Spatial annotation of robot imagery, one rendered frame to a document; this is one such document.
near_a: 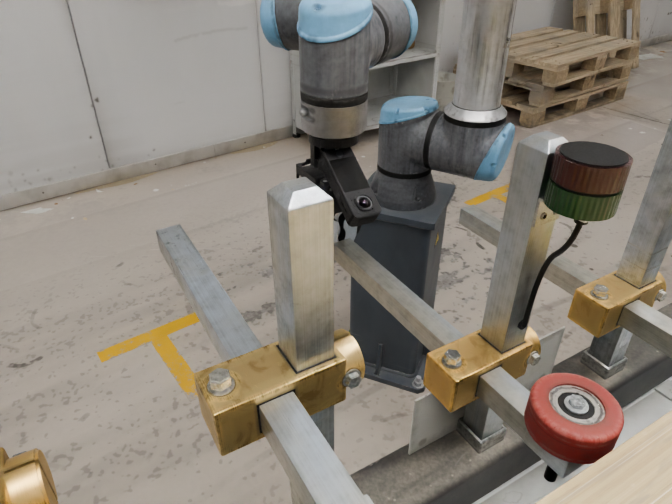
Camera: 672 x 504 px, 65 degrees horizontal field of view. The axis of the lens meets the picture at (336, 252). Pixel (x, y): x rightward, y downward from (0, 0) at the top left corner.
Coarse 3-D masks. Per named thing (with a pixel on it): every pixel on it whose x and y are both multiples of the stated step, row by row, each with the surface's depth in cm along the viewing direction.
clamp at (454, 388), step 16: (464, 336) 61; (480, 336) 60; (528, 336) 61; (432, 352) 58; (464, 352) 58; (480, 352) 58; (496, 352) 58; (512, 352) 58; (528, 352) 60; (432, 368) 58; (448, 368) 56; (464, 368) 56; (480, 368) 56; (512, 368) 60; (432, 384) 59; (448, 384) 56; (464, 384) 56; (448, 400) 57; (464, 400) 57
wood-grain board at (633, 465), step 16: (640, 432) 46; (656, 432) 46; (624, 448) 44; (640, 448) 44; (656, 448) 44; (592, 464) 43; (608, 464) 43; (624, 464) 43; (640, 464) 43; (656, 464) 43; (576, 480) 42; (592, 480) 42; (608, 480) 42; (624, 480) 42; (640, 480) 42; (656, 480) 42; (560, 496) 41; (576, 496) 41; (592, 496) 41; (608, 496) 41; (624, 496) 41; (640, 496) 41; (656, 496) 41
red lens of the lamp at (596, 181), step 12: (552, 168) 45; (564, 168) 43; (576, 168) 42; (588, 168) 42; (600, 168) 41; (612, 168) 41; (624, 168) 42; (564, 180) 43; (576, 180) 42; (588, 180) 42; (600, 180) 42; (612, 180) 42; (624, 180) 42; (588, 192) 42; (600, 192) 42; (612, 192) 42
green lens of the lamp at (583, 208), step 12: (552, 192) 45; (564, 192) 44; (552, 204) 45; (564, 204) 44; (576, 204) 43; (588, 204) 43; (600, 204) 43; (612, 204) 43; (564, 216) 44; (576, 216) 44; (588, 216) 44; (600, 216) 44; (612, 216) 44
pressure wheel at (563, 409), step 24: (552, 384) 49; (576, 384) 49; (528, 408) 49; (552, 408) 47; (576, 408) 47; (600, 408) 47; (552, 432) 46; (576, 432) 45; (600, 432) 45; (576, 456) 46; (600, 456) 46; (552, 480) 53
